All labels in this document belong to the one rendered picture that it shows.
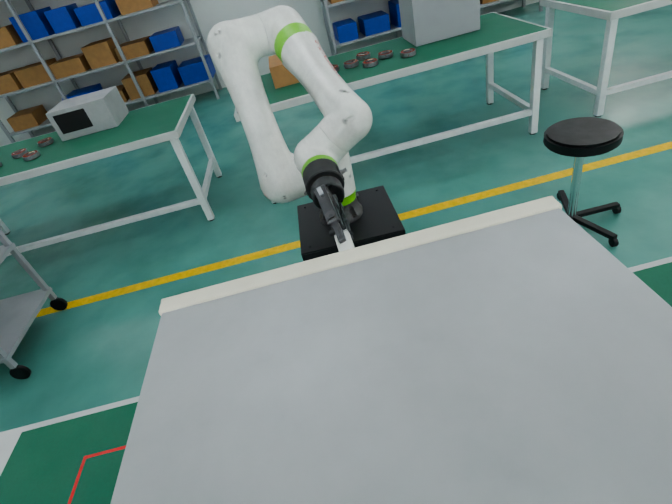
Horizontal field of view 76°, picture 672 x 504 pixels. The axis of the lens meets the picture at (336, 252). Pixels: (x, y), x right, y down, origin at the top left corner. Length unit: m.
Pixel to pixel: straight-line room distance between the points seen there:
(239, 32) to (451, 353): 1.13
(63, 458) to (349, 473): 1.05
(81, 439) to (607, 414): 1.17
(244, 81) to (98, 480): 1.05
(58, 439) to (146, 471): 0.99
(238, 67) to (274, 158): 0.26
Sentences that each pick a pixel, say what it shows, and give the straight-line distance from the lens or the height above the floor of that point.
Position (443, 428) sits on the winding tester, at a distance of 0.32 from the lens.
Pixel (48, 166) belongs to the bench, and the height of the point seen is 0.74.
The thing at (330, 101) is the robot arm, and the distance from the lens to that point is 1.10.
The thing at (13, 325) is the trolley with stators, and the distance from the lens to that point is 3.16.
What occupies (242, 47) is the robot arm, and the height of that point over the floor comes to 1.39.
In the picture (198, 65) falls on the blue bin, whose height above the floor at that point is 0.49.
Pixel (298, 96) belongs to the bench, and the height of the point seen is 0.75.
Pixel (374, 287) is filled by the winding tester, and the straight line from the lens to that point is 0.41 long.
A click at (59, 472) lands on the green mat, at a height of 0.75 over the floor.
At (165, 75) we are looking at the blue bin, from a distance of 6.87.
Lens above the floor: 1.59
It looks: 36 degrees down
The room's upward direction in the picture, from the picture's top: 16 degrees counter-clockwise
